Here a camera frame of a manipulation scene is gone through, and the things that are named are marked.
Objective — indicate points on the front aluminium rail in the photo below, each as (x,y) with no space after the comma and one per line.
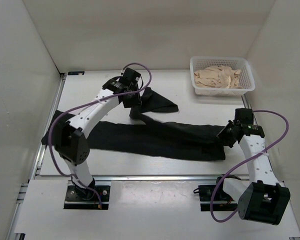
(107,178)

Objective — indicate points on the left aluminium frame rail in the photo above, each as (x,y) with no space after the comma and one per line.
(38,160)

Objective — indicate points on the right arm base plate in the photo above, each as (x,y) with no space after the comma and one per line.
(222,202)

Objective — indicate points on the black trousers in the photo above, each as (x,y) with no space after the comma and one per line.
(154,138)

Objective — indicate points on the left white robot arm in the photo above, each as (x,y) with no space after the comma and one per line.
(68,141)

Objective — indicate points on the black corner bracket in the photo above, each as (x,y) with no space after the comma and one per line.
(76,73)

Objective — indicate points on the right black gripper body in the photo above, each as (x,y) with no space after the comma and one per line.
(226,136)

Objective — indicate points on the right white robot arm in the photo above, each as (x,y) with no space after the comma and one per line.
(264,200)

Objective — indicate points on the white plastic basket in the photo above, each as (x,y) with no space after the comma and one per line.
(246,78)

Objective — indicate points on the right aluminium frame rail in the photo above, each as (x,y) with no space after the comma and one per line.
(246,102)

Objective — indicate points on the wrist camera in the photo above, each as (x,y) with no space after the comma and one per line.
(131,76)
(244,116)

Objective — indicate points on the aluminium frame rail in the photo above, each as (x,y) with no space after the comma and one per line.
(246,102)
(38,160)

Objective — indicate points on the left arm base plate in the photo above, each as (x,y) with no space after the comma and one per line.
(78,198)

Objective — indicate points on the beige trousers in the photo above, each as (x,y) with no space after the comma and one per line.
(218,77)

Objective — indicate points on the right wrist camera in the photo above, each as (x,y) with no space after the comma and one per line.
(244,116)

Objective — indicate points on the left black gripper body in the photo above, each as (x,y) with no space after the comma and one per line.
(133,99)

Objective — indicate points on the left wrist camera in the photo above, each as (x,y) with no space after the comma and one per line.
(131,76)

